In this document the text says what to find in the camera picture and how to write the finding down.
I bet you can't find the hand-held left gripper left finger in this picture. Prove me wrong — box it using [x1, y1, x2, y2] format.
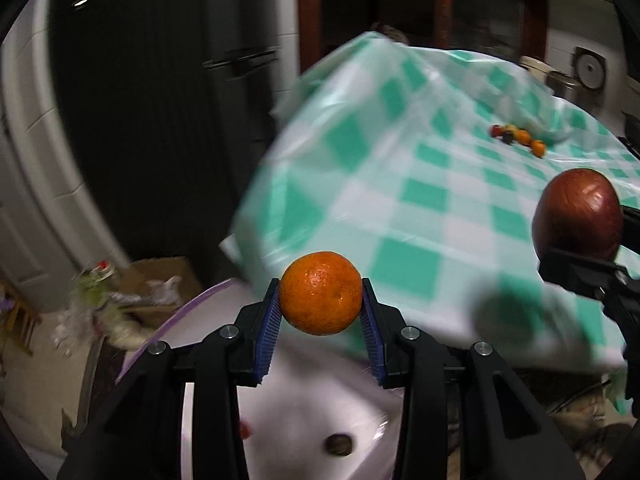
[57, 277, 283, 480]

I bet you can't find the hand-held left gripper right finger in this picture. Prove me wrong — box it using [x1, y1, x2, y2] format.
[360, 277, 583, 480]

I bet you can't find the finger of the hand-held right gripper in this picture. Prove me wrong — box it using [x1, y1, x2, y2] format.
[538, 246, 640, 313]
[619, 204, 640, 253]

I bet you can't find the red apple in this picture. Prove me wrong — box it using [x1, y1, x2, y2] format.
[531, 169, 625, 262]

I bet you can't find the orange mandarin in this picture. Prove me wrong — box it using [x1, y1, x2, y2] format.
[279, 251, 363, 336]

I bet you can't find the white plastic basin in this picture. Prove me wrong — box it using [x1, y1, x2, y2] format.
[115, 280, 401, 480]

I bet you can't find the brown round fruit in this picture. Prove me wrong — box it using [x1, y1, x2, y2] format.
[325, 433, 354, 456]

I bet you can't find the cardboard box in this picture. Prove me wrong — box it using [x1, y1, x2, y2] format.
[107, 256, 202, 329]

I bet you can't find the green white checkered tablecloth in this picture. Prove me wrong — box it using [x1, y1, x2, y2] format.
[220, 31, 640, 416]

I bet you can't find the metal pot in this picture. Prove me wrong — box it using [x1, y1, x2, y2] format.
[547, 71, 584, 104]

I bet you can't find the grey round-faced appliance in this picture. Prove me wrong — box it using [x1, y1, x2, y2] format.
[572, 46, 607, 107]

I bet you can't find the white rice cooker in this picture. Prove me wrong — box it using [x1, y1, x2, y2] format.
[519, 55, 552, 81]

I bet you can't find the dark refrigerator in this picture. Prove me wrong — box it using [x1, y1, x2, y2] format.
[47, 0, 303, 291]

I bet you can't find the wooden chair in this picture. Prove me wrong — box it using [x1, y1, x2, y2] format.
[0, 280, 42, 357]

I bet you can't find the white door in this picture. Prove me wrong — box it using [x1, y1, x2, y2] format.
[0, 0, 132, 313]

